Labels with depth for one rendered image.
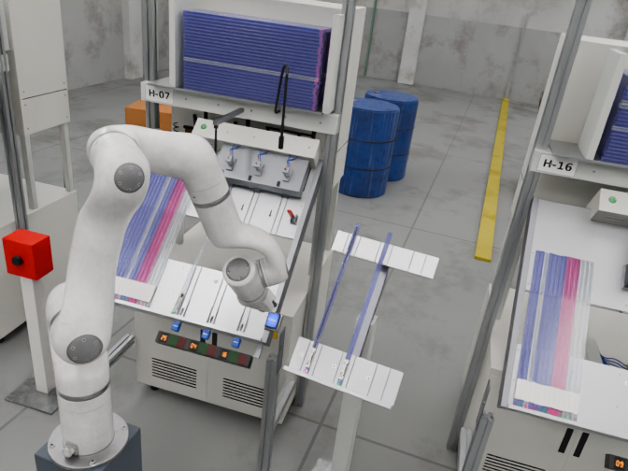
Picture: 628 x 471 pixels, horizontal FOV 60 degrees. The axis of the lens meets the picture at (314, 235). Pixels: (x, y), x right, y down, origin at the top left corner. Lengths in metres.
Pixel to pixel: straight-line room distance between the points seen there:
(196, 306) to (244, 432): 0.80
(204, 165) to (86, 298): 0.37
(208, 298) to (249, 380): 0.58
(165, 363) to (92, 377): 1.18
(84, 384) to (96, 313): 0.21
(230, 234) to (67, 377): 0.49
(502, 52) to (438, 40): 1.21
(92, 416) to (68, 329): 0.29
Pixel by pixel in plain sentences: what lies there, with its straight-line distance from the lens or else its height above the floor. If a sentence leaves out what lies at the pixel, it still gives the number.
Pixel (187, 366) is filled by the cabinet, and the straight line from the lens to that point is 2.50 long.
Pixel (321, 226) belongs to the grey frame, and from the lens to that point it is 2.15.
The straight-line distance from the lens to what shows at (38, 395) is 2.80.
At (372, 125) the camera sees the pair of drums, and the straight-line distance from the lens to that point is 4.84.
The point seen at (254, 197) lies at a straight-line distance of 2.04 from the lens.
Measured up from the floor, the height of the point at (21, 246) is 0.77.
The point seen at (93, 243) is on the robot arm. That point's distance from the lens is 1.21.
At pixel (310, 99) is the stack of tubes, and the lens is 1.95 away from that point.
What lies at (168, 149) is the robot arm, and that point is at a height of 1.46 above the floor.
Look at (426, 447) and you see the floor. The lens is 2.63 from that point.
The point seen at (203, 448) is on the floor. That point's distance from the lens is 2.48.
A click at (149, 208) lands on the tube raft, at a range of 2.13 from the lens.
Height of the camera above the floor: 1.83
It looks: 26 degrees down
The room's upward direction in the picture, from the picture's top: 7 degrees clockwise
